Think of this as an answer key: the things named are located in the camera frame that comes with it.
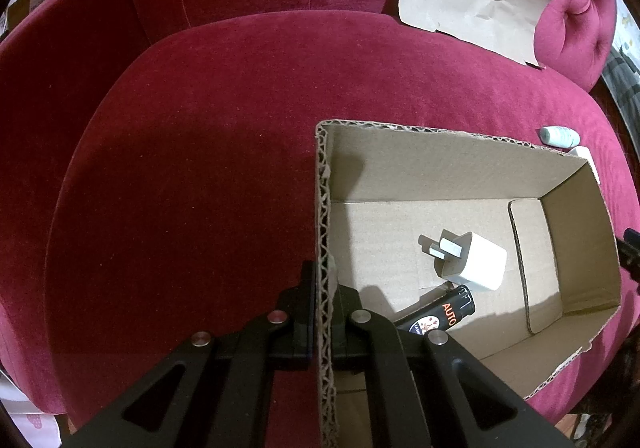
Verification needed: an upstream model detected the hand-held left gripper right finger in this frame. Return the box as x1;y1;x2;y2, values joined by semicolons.
332;283;576;448

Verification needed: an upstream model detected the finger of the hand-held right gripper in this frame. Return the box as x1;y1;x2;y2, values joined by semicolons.
616;228;640;283

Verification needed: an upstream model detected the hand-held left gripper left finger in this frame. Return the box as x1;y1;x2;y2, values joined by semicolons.
60;260;318;448

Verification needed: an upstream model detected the brown cardboard box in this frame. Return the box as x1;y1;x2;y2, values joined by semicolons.
314;119;622;448

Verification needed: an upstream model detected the black printed lighter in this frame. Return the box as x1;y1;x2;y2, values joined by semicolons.
392;284;477;336

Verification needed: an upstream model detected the large white wall charger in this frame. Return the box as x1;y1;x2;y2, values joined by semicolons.
570;146;601;183

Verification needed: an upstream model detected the small white cube charger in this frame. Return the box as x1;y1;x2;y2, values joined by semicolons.
418;230;508;293

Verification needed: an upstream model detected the light blue small bottle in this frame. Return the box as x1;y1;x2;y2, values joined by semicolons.
539;126;581;147

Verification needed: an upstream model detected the grey plaid blanket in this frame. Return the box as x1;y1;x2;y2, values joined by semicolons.
600;42;640;113

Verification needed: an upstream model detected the red tufted velvet sofa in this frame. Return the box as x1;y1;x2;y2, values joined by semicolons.
0;0;633;448

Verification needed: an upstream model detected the brown cardboard carton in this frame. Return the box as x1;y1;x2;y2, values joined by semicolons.
5;0;56;28

